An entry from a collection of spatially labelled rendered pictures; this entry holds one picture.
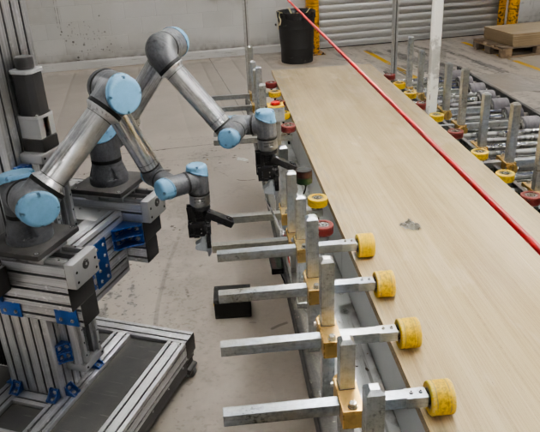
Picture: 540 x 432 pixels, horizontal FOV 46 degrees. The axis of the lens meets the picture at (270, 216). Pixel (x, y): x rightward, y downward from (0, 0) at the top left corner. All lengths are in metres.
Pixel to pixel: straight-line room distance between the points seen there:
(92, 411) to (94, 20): 7.81
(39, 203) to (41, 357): 0.92
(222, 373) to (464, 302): 1.48
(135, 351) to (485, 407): 1.78
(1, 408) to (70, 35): 7.71
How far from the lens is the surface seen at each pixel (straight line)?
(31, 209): 1.97
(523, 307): 2.00
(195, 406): 2.97
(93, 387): 2.85
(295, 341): 1.68
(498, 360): 1.77
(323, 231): 2.35
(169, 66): 2.29
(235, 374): 3.11
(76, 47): 10.04
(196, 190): 2.24
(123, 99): 1.99
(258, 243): 2.36
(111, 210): 2.55
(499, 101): 4.25
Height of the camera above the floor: 1.96
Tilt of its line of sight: 25 degrees down
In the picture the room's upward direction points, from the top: 3 degrees counter-clockwise
